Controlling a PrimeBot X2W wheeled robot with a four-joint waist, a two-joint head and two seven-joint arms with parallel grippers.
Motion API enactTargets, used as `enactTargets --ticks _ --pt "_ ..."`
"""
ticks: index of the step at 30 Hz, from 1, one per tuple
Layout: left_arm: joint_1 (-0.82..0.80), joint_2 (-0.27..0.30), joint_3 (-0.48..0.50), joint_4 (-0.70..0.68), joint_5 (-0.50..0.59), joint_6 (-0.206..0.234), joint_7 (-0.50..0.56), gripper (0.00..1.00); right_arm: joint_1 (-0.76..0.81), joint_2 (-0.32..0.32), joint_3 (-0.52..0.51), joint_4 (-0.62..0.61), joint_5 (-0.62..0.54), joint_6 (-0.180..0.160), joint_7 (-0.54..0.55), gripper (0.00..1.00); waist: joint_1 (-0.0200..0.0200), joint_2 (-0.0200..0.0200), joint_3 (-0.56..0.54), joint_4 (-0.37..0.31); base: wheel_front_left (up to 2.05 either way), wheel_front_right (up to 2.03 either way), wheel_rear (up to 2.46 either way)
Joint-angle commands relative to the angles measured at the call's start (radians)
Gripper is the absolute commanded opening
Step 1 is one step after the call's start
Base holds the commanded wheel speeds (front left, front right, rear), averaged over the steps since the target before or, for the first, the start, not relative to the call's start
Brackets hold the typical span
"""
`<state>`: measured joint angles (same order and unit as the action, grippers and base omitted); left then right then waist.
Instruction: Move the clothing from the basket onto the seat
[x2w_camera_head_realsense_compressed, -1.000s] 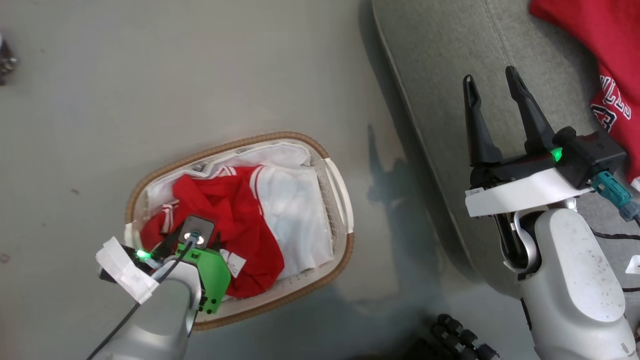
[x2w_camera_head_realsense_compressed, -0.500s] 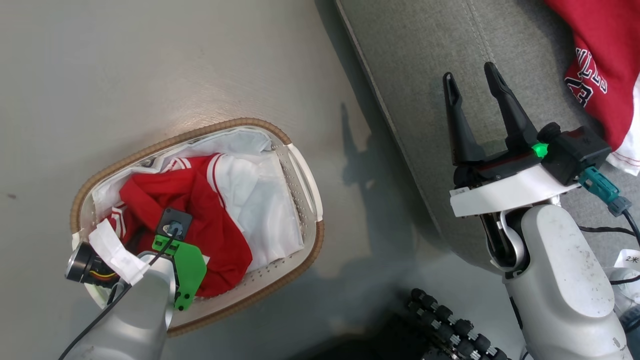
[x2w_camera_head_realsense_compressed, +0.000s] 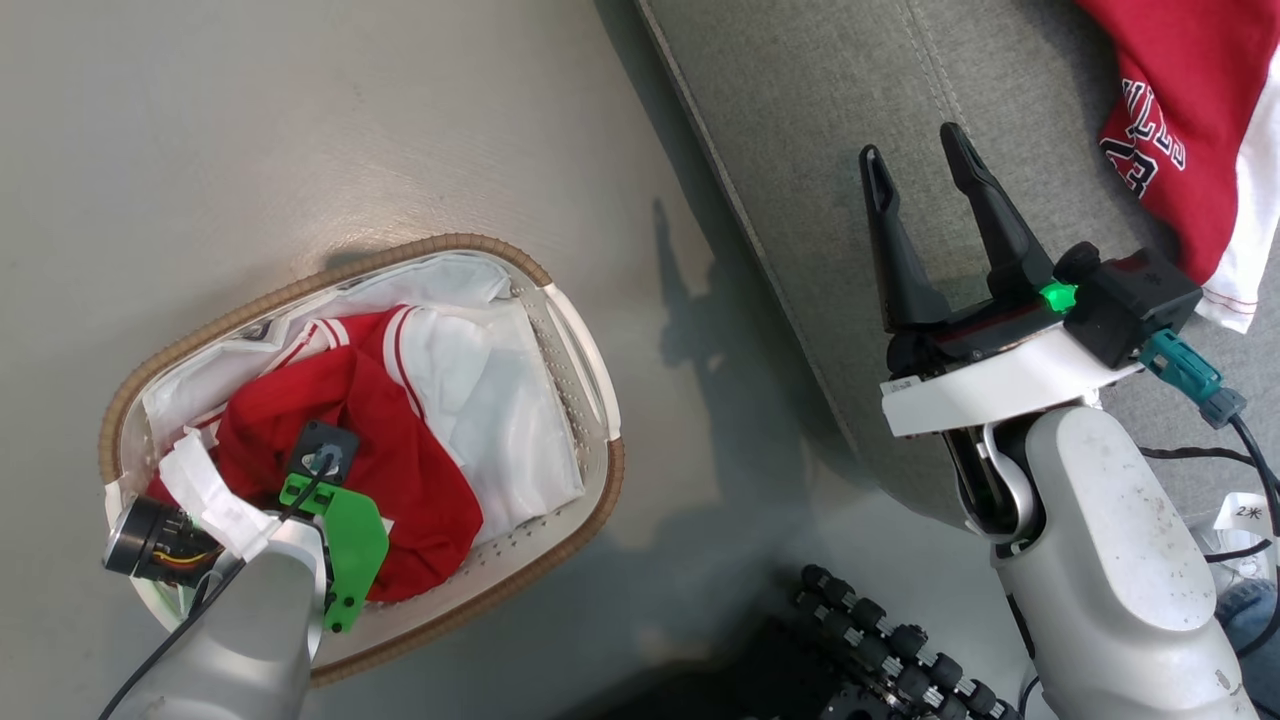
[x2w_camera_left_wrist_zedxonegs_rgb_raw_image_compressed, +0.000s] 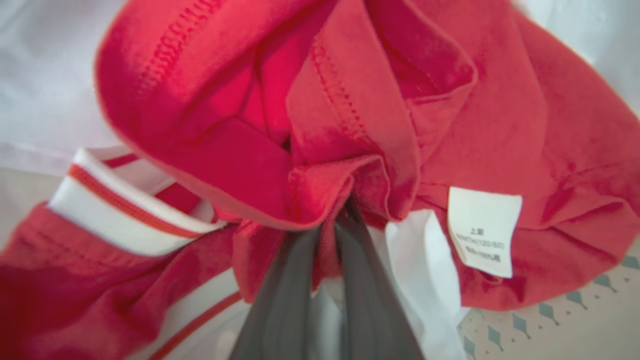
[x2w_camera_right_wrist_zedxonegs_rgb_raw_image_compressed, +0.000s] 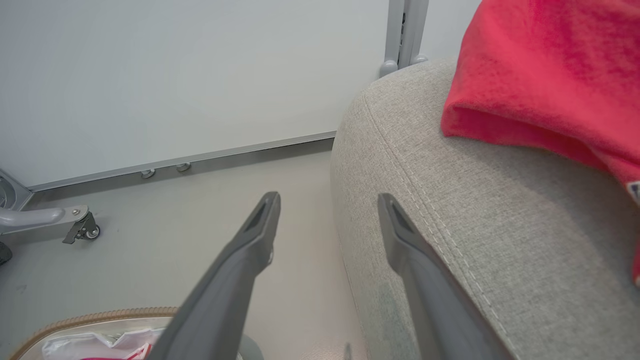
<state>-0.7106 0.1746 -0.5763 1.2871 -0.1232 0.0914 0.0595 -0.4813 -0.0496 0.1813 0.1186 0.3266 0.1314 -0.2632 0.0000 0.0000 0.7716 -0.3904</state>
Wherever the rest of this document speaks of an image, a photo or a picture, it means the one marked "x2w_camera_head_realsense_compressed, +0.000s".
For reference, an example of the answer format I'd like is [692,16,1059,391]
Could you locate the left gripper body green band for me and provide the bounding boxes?
[278,472,391,634]

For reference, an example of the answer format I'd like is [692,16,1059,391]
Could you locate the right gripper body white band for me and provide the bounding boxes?
[880,283,1143,439]

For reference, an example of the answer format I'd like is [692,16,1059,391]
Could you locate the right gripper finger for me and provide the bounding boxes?
[939,121,1057,300]
[859,144,953,334]

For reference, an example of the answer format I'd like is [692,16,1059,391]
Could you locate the red Bulls jersey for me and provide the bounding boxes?
[1075,0,1280,335]

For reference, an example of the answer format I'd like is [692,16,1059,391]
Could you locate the grey fabric sofa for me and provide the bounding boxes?
[635,0,1280,533]

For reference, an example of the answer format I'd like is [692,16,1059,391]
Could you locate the white mesh garment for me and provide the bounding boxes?
[140,250,587,561]

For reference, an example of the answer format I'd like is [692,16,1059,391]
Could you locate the white laundry basket brown rim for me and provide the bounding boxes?
[97,233,627,689]

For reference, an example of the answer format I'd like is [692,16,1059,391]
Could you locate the black omni wheel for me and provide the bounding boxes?
[797,563,1023,720]

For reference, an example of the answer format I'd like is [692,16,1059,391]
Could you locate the blue jeans leg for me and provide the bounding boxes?
[1213,578,1280,693]

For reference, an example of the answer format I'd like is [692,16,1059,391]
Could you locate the teal right camera connector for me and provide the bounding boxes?
[1139,329,1250,430]

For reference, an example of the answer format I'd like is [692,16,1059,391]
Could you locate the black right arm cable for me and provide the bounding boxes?
[1138,414,1280,566]

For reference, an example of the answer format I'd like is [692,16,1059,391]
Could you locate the white cable label tag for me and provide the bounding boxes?
[1213,491,1278,533]

